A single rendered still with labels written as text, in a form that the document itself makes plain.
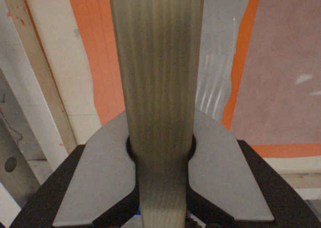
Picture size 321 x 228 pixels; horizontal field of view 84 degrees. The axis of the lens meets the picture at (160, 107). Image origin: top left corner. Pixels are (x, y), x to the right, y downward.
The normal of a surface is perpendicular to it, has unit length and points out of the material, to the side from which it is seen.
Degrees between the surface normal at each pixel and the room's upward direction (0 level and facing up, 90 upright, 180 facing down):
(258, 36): 0
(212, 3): 33
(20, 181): 90
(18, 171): 90
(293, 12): 0
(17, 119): 0
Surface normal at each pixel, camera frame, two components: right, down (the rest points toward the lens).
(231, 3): -0.51, 0.54
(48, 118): 0.01, 0.52
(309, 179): -0.03, -0.85
